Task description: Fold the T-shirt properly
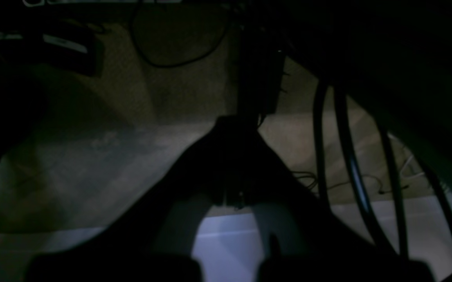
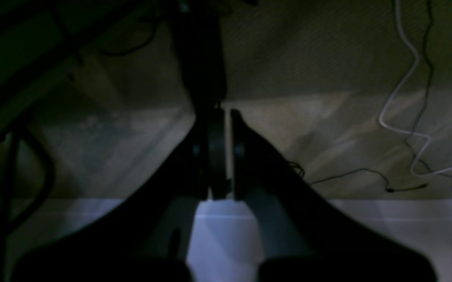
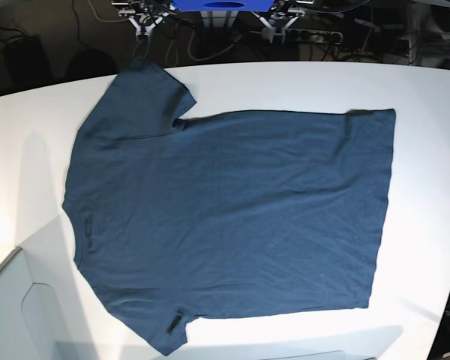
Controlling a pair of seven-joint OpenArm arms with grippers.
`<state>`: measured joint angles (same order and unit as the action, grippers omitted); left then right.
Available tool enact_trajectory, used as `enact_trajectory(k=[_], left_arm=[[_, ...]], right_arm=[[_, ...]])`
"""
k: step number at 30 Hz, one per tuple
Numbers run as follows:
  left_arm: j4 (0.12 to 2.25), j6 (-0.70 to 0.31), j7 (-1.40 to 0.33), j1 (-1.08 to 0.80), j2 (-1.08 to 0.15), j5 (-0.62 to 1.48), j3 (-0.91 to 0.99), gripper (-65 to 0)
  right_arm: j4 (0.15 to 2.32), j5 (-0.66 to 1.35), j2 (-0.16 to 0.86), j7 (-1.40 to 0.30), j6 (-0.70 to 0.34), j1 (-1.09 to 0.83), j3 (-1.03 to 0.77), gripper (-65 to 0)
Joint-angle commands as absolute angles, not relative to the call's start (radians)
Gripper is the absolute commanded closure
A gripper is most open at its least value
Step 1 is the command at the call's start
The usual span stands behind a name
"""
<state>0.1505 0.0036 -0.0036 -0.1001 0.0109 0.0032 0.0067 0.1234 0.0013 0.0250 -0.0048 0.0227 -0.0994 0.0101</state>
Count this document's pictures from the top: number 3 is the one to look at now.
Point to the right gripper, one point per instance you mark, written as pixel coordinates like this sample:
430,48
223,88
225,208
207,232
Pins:
144,25

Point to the dark blue T-shirt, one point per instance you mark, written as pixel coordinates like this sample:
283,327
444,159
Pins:
241,214

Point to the grey plastic bin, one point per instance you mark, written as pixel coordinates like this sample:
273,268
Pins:
25,332

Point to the black power strip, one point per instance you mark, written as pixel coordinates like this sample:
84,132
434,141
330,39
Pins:
295,35

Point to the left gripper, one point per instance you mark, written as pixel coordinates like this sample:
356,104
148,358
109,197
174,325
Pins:
275,24

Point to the blue box on stand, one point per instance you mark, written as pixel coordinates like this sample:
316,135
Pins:
223,5

